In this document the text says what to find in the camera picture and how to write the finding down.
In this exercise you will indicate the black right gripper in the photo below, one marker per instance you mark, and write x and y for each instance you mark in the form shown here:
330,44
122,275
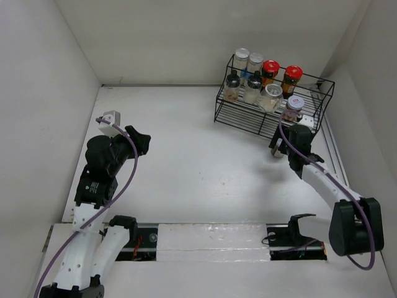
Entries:
273,144

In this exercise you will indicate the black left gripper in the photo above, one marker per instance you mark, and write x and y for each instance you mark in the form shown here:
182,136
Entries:
140,139

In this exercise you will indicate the white-lid spice jar back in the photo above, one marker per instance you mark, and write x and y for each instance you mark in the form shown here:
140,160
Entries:
275,153

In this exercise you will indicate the white-lid spice jar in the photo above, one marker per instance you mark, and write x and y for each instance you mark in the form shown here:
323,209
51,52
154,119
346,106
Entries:
293,108
275,153

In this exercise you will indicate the white-lid spice jar front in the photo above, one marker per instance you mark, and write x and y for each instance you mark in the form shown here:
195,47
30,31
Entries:
293,108

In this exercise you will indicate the clear glass jar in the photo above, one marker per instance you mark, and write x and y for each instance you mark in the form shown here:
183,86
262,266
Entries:
270,98

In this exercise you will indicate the black-capped white powder bottle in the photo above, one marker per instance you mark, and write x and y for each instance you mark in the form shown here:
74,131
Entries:
252,88

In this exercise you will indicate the black-capped brown spice bottle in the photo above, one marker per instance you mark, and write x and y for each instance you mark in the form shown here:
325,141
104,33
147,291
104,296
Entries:
231,87

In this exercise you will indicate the red-lid brown sauce jar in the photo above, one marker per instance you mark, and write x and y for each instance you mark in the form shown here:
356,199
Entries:
291,77

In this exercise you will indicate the red-capped dark sauce bottle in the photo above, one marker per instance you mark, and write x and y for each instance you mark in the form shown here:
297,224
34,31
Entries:
270,69

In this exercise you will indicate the silver-capped blue-label shaker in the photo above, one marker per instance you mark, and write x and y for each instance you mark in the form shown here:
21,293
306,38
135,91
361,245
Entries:
240,62
254,64

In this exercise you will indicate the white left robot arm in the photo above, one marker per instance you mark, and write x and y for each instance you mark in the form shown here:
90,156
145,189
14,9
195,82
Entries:
81,264

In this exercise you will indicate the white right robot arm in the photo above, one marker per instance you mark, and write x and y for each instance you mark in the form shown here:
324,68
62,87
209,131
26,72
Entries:
355,225

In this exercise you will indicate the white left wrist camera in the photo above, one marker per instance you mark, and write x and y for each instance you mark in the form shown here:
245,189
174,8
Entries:
106,123

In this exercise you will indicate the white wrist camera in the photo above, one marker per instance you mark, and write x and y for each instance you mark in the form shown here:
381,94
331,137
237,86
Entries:
305,120
106,123

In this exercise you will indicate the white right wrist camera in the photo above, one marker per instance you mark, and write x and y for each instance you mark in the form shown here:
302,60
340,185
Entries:
305,120

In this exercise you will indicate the black wire shelf rack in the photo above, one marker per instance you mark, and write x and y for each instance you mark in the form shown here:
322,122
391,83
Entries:
252,119

